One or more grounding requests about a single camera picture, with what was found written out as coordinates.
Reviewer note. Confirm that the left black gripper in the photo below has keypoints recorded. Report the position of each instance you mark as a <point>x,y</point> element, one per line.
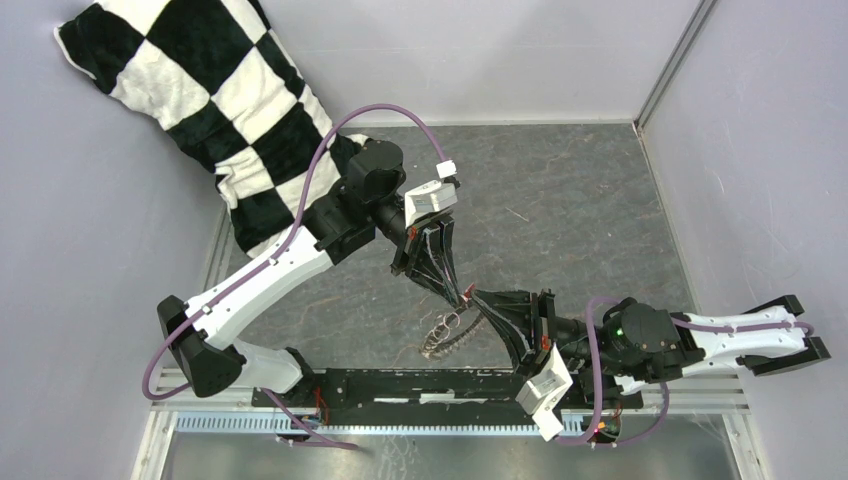
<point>434,268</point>

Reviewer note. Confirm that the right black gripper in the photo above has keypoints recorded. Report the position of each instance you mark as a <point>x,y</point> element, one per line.
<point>504,305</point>

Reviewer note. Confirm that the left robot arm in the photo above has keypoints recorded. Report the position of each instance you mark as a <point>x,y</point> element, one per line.
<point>202,333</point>

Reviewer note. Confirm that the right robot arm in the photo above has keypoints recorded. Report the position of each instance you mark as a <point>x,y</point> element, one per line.
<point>637,344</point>

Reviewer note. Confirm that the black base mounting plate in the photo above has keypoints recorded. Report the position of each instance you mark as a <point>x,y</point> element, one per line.
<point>411,397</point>

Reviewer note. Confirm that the black white checkered pillow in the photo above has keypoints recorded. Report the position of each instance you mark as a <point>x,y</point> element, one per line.
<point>217,79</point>

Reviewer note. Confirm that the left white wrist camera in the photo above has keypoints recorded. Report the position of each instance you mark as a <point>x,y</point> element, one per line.
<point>431,197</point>

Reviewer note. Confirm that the aluminium frame rail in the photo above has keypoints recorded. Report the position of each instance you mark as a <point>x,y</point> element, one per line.
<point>232,412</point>

